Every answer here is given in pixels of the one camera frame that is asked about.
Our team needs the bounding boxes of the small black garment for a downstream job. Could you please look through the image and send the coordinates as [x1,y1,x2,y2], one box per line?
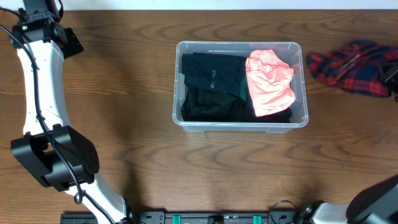
[182,52,246,96]

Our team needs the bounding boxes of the clear plastic storage bin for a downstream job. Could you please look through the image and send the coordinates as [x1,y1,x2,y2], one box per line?
[172,40,309,133]

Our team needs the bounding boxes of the dark green garment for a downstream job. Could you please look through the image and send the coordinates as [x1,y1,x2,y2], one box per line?
[240,77,248,101]

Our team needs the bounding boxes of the pink garment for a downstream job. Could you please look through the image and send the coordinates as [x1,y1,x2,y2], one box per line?
[246,50,296,117]

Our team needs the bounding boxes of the large black garment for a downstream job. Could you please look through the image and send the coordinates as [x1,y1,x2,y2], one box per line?
[180,88,251,122]

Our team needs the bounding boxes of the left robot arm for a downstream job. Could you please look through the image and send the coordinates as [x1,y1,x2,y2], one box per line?
[9,0,132,223]

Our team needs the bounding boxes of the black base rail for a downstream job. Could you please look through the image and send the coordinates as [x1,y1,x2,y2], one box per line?
[60,210,307,224]

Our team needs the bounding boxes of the red plaid flannel shirt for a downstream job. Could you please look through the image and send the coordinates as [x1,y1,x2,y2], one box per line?
[306,40,397,98]

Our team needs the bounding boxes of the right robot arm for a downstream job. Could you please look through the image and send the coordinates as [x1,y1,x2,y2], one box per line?
[277,62,397,223]

